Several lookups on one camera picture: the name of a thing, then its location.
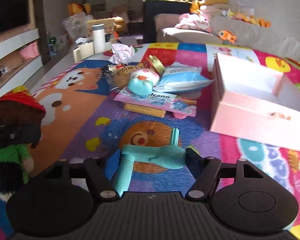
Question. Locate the beige sofa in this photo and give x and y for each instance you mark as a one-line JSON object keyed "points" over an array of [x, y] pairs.
{"points": [[248, 35]]}

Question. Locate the pink cardboard box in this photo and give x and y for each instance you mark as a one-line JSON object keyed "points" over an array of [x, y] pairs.
{"points": [[254, 102]]}

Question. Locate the colourful cartoon play mat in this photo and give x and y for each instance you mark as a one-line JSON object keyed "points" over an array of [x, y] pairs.
{"points": [[83, 120]]}

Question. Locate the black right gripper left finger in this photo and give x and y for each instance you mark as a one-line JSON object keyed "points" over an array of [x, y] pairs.
{"points": [[99, 175]]}

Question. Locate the pink patterned blanket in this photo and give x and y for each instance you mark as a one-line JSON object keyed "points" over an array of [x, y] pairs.
{"points": [[193, 22]]}

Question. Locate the pink teal lucky cat toy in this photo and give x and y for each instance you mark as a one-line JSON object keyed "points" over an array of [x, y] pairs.
{"points": [[142, 81]]}

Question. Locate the orange clownfish plush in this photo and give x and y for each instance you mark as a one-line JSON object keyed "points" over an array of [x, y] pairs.
{"points": [[227, 37]]}

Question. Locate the white thermos bottle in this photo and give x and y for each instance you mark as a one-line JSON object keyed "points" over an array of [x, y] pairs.
{"points": [[99, 38]]}

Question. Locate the blue wet wipes pack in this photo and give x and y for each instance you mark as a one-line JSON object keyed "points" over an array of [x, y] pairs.
{"points": [[181, 78]]}

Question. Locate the gold crown toy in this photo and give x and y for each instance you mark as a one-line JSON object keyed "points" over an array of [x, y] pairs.
{"points": [[156, 64]]}

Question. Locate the pink volcano toy package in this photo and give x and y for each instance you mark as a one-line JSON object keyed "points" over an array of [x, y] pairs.
{"points": [[178, 105]]}

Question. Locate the packaged bread bun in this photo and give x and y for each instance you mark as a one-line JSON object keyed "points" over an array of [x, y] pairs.
{"points": [[117, 76]]}

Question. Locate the wooden biscuit block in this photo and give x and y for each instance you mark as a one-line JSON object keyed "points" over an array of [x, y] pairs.
{"points": [[144, 110]]}

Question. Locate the teal plastic toy stand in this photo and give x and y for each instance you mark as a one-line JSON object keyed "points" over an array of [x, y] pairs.
{"points": [[170, 156]]}

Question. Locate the crumpled white pink cloth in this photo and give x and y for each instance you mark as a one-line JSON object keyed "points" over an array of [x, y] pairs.
{"points": [[121, 53]]}

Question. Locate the white desk organiser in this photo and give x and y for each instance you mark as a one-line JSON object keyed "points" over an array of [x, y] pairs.
{"points": [[84, 48]]}

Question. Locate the yarn doll red hat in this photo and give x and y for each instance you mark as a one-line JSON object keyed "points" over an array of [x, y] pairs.
{"points": [[21, 116]]}

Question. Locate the yellow plush toy pile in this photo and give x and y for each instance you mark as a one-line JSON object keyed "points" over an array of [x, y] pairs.
{"points": [[248, 19]]}

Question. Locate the white media shelf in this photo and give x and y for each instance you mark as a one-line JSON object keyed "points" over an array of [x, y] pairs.
{"points": [[17, 69]]}

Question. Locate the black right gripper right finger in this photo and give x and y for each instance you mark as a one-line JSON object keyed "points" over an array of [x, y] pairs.
{"points": [[205, 172]]}

